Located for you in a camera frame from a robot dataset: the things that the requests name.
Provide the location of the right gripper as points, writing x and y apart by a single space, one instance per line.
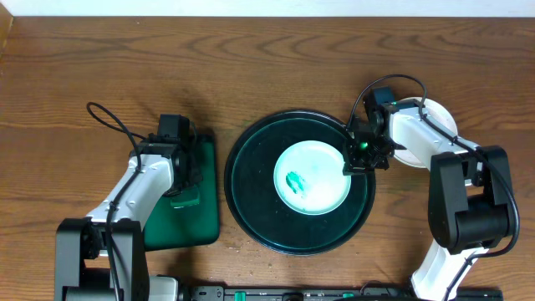
355 165

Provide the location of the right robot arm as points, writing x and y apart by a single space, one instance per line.
472 212

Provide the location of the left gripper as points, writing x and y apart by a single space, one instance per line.
189 176

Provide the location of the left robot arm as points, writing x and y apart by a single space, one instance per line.
102 256

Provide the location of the green sponge cloth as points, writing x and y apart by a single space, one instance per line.
187 198

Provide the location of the round black tray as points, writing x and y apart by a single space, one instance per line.
258 209

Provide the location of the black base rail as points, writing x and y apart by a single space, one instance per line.
369 292

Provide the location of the green rectangular tray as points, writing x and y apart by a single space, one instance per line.
168 228

